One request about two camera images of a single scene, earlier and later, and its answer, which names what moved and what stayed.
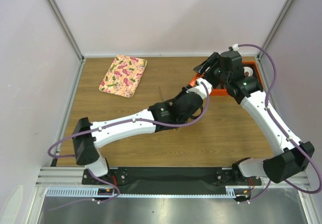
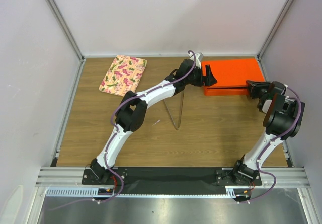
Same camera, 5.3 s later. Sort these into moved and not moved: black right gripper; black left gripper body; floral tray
Moved: black right gripper; black left gripper body
Not moved: floral tray
